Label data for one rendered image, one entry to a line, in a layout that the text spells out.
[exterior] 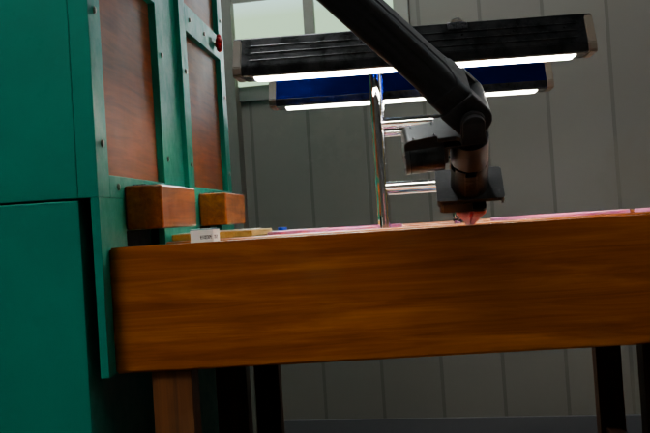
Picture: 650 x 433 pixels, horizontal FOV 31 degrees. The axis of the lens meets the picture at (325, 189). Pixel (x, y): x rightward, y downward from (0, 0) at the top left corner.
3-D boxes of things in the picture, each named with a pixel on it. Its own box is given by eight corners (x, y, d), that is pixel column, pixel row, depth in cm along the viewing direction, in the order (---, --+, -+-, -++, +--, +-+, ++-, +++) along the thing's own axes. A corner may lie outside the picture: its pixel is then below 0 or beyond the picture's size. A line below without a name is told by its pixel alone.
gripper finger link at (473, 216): (437, 211, 189) (436, 172, 182) (482, 208, 189) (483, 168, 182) (440, 244, 185) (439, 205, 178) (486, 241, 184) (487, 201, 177)
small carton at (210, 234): (214, 241, 175) (213, 228, 175) (191, 243, 175) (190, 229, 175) (220, 241, 181) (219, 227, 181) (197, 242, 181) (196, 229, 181)
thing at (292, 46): (599, 51, 198) (595, 9, 198) (231, 77, 202) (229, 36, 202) (591, 58, 206) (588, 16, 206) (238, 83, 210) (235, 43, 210)
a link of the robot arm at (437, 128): (486, 114, 164) (475, 79, 170) (404, 125, 164) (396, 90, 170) (487, 180, 172) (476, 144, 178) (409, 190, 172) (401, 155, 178)
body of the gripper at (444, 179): (434, 178, 183) (433, 145, 178) (500, 174, 183) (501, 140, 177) (437, 210, 179) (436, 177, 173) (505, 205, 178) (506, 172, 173)
